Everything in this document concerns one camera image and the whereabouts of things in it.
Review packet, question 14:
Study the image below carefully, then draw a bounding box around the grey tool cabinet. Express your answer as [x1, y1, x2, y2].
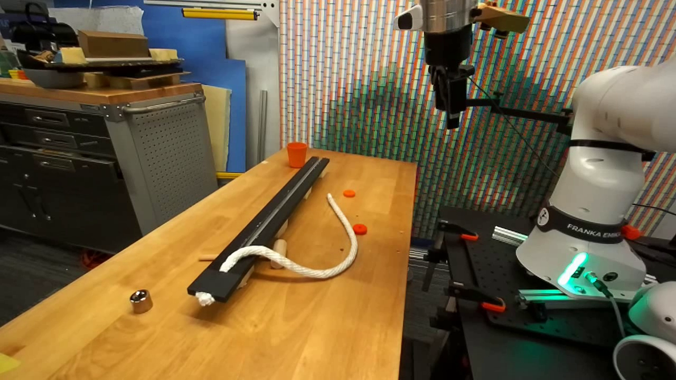
[0, 78, 219, 255]

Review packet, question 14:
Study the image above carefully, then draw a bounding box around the black rod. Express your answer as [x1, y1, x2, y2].
[465, 97, 574, 130]

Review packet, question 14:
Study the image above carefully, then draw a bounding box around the grey cable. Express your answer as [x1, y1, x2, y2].
[585, 272, 627, 338]

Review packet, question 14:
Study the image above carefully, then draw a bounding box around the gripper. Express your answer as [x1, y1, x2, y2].
[424, 25, 476, 130]

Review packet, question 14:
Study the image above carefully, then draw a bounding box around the white rope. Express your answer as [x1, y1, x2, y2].
[195, 193, 359, 307]

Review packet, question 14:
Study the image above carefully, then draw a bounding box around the metal rod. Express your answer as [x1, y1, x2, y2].
[257, 90, 268, 164]

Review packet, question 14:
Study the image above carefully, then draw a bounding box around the long black board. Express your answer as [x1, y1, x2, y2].
[187, 156, 330, 303]

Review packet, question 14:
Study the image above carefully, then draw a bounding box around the black tray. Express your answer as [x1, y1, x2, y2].
[32, 56, 185, 72]

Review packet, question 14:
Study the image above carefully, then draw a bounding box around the short aluminium rail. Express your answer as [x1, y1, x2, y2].
[492, 226, 529, 248]

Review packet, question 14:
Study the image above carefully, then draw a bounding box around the blue board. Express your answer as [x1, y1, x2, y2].
[53, 0, 248, 173]

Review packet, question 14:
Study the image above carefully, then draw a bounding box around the metal cylinder weight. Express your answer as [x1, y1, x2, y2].
[130, 289, 154, 315]

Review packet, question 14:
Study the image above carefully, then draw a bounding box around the orange plastic cup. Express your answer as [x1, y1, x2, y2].
[287, 142, 308, 168]

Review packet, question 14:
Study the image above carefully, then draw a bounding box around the white rounded machine part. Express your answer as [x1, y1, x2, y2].
[613, 281, 676, 380]

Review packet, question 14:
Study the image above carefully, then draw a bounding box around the brown box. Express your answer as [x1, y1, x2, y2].
[78, 30, 152, 59]

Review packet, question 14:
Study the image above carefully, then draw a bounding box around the grey bowl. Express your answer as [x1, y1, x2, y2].
[24, 69, 85, 89]

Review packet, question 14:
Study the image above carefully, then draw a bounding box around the yellow bar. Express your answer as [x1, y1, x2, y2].
[182, 7, 259, 21]

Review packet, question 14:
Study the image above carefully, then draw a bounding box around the thick wooden dowel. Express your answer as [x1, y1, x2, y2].
[270, 239, 287, 270]

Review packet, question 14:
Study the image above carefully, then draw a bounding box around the stack of wooden planks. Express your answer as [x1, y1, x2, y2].
[84, 71, 191, 90]

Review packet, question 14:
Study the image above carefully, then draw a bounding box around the long aluminium rail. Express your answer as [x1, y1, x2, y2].
[517, 288, 634, 310]

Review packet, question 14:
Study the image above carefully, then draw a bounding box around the beige foam sheet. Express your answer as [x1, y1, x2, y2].
[203, 84, 232, 173]

